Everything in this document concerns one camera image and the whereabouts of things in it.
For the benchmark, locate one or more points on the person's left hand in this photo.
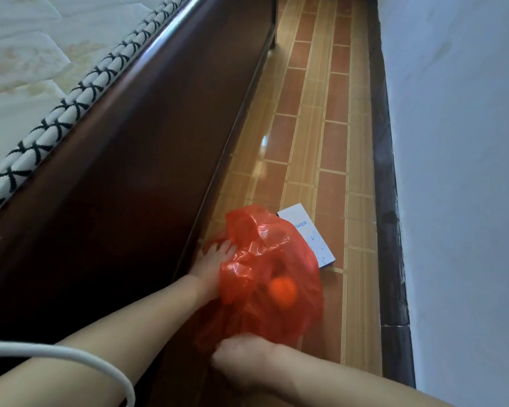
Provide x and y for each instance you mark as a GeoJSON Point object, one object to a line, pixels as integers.
{"type": "Point", "coordinates": [208, 271]}

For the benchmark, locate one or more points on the person's right hand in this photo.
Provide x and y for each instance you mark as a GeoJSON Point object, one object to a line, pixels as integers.
{"type": "Point", "coordinates": [246, 362]}

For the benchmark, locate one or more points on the red plastic bag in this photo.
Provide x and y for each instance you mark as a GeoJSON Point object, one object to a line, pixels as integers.
{"type": "Point", "coordinates": [263, 250]}

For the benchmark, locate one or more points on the small orange fruit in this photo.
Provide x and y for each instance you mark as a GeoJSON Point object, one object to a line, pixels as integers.
{"type": "Point", "coordinates": [283, 292]}

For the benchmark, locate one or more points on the small white blue box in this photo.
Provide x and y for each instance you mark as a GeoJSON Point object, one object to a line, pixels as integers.
{"type": "Point", "coordinates": [318, 241]}

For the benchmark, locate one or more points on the person's left forearm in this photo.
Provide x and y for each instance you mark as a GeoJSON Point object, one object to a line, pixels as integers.
{"type": "Point", "coordinates": [110, 351]}

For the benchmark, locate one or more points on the person's right forearm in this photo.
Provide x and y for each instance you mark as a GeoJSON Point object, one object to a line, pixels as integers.
{"type": "Point", "coordinates": [356, 385]}

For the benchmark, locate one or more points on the black baseboard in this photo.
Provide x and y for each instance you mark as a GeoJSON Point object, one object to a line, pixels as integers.
{"type": "Point", "coordinates": [386, 186]}

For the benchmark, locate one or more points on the dark brown bed frame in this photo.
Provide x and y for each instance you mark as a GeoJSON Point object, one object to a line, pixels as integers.
{"type": "Point", "coordinates": [131, 165]}

